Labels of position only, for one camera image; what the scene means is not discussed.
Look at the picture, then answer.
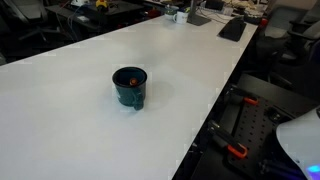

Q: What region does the white mug with logo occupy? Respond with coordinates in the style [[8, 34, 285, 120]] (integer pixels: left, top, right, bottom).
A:
[[172, 11, 188, 24]]

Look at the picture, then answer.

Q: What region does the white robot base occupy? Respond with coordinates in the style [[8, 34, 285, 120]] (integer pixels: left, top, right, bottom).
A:
[[276, 107, 320, 180]]

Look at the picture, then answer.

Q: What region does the black perforated mounting board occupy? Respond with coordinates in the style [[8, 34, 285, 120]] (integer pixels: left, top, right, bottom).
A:
[[226, 97, 299, 180]]

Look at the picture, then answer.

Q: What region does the black orange clamp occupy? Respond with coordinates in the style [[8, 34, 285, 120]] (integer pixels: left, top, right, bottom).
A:
[[208, 120, 248, 159], [229, 85, 258, 105]]

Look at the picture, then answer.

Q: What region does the yellow black tool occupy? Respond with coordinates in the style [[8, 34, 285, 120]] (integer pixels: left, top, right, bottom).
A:
[[95, 0, 108, 12]]

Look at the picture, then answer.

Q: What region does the black orange clamp upper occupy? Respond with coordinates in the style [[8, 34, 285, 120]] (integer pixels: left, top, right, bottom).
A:
[[229, 85, 258, 105]]

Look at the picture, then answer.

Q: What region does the black office chair right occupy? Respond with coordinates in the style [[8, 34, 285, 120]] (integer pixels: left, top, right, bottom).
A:
[[256, 0, 320, 86]]

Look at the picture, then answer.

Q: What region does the grey monitor stand base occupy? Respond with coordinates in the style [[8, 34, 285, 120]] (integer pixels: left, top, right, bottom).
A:
[[187, 0, 210, 26]]

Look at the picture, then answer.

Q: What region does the orange capped marker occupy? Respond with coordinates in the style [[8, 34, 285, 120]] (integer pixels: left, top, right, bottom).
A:
[[129, 78, 138, 86]]

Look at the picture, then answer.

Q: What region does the dark teal ceramic mug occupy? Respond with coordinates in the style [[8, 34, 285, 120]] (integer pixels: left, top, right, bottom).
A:
[[112, 67, 148, 111]]

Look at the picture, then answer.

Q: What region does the black orange clamp lower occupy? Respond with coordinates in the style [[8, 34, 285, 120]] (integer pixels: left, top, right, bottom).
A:
[[208, 120, 248, 159]]

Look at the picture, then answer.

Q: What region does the teal white bowl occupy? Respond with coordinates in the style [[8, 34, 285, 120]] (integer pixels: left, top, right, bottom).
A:
[[164, 5, 178, 20]]

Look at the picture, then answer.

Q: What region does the black pouch on table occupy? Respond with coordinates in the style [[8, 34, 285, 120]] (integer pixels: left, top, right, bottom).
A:
[[218, 17, 246, 42]]

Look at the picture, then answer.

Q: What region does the grey office chair left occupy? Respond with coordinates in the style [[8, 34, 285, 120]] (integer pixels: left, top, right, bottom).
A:
[[1, 0, 60, 41]]

